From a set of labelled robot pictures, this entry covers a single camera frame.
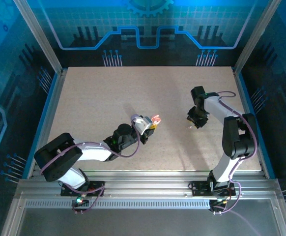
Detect small controller board green light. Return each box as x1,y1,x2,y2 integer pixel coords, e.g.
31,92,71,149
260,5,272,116
71,195,90,209

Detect grey metal panel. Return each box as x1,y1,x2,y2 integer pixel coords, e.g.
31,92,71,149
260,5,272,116
17,208,281,236

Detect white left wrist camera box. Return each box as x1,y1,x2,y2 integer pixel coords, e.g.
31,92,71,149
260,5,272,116
133,115,152,136

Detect aluminium side rail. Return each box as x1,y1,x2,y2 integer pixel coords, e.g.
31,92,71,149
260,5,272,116
232,67,276,177
26,68,68,173

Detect aluminium mounting rail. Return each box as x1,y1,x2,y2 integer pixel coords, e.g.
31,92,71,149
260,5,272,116
15,171,281,200

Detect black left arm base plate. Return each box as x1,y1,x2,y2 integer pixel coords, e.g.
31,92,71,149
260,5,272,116
60,180,106,197

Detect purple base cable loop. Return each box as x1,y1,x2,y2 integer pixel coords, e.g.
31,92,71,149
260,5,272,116
66,184,106,215

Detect slotted grey cable duct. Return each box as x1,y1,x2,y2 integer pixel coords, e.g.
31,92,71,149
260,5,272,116
25,198,211,209

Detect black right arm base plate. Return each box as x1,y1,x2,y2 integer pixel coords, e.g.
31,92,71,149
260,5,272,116
191,180,236,197

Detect small controller board with wires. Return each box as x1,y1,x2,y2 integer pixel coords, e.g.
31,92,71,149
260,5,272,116
210,196,232,209

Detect aluminium frame post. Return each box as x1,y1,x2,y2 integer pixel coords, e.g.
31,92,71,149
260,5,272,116
233,0,283,72
12,0,64,74

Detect long purple base cable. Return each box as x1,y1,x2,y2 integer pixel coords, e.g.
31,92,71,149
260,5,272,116
210,181,259,236

